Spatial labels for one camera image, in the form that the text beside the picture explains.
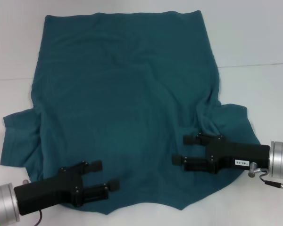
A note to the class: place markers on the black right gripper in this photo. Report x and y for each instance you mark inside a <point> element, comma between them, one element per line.
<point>238,153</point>

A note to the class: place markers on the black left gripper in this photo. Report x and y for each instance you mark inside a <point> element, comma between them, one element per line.
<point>44,193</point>

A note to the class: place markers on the teal blue t-shirt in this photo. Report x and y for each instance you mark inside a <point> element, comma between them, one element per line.
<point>122,94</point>

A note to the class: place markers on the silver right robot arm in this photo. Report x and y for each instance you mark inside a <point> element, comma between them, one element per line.
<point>281,160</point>

